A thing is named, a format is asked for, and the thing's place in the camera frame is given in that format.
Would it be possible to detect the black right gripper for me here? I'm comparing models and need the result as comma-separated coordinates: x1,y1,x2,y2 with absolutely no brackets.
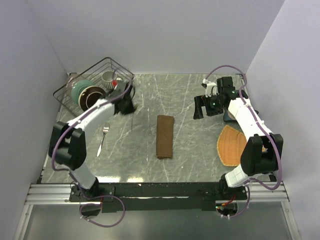
193,93,225,120

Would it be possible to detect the brown cloth napkin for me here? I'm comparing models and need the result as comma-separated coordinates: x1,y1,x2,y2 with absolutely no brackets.
156,115,174,159

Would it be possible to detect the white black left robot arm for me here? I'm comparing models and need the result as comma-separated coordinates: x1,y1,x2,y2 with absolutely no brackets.
48,81,136,201

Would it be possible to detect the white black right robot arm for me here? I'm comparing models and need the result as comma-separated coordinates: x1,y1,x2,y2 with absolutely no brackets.
193,76,284,200

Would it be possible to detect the silver fork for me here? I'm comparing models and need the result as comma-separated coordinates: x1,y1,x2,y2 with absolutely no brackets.
96,122,110,158

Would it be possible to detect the blue star-shaped dish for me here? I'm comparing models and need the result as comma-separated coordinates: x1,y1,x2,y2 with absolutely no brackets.
223,108,237,123

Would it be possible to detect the striped ceramic mug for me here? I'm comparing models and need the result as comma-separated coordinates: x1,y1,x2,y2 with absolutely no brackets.
101,70,123,90

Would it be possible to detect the brown ceramic bowl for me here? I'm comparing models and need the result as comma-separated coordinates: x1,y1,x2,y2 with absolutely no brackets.
78,85,106,111

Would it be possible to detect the green ceramic bowl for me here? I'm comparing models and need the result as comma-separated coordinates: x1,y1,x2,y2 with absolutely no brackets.
71,79,95,104

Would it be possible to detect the orange woven placemat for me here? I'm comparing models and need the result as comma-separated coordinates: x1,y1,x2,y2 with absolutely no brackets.
217,125,248,167

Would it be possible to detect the clear glass jar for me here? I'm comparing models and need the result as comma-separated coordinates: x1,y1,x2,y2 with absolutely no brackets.
66,73,82,95

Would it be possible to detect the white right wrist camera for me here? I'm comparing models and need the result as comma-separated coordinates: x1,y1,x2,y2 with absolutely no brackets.
201,78,218,98

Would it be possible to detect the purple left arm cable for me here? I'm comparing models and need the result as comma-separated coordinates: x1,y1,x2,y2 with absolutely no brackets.
50,72,133,228

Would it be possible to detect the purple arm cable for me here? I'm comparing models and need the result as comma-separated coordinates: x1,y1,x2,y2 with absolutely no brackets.
50,72,133,228
203,65,284,221

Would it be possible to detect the black wire dish rack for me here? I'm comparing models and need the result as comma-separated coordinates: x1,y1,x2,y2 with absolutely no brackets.
52,57,135,117

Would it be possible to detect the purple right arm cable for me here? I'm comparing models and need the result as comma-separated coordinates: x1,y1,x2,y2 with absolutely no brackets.
203,65,284,221

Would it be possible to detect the aluminium frame rail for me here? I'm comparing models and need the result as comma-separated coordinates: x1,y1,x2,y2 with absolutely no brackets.
24,182,289,205

